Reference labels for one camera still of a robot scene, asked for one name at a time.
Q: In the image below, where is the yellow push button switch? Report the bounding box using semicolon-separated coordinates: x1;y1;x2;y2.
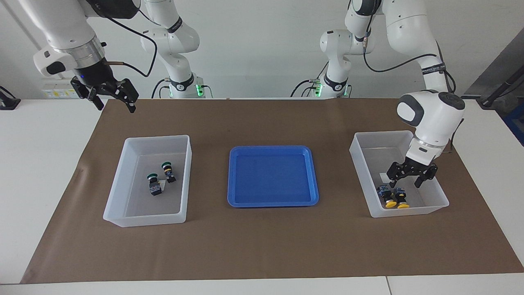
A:
394;187;410;209
377;184;397;208

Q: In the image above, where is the white wall socket strip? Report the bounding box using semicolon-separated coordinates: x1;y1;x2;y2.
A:
41;78;87;99

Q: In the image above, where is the translucent white plastic box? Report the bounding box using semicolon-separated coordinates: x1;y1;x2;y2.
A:
103;135;193;228
349;130;450;218

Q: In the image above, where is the brown paper table mat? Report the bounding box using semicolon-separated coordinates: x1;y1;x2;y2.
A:
20;98;524;284

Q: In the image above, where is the black device on table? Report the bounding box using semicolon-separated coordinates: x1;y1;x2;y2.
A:
0;85;21;110

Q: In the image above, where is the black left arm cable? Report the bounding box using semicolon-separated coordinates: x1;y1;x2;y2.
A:
360;0;465;154

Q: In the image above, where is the green push button switch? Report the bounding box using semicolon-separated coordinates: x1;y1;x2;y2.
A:
161;162;177;183
147;173;163;196

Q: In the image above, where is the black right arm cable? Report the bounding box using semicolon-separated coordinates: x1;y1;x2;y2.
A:
84;0;158;78

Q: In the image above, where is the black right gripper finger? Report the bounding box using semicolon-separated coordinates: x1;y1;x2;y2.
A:
117;79;139;113
70;77;105;110

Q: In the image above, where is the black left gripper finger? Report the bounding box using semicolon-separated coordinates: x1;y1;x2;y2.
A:
387;163;406;188
415;165;438;188

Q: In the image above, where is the blue plastic tray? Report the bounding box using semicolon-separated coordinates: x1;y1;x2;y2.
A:
227;145;320;208

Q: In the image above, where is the black stand pole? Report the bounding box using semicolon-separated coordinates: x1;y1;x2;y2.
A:
477;68;524;109

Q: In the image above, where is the blue crate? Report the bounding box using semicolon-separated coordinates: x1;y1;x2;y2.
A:
503;104;524;146

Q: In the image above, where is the grey metal panel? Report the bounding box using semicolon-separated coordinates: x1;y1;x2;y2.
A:
461;29;524;99

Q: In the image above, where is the white wall conduit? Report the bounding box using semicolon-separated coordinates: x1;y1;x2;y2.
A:
8;0;39;45

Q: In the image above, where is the black base cable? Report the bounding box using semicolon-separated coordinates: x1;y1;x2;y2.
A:
151;79;170;99
291;61;330;98

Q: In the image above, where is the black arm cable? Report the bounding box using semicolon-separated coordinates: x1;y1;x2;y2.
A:
84;0;158;78
360;0;465;154

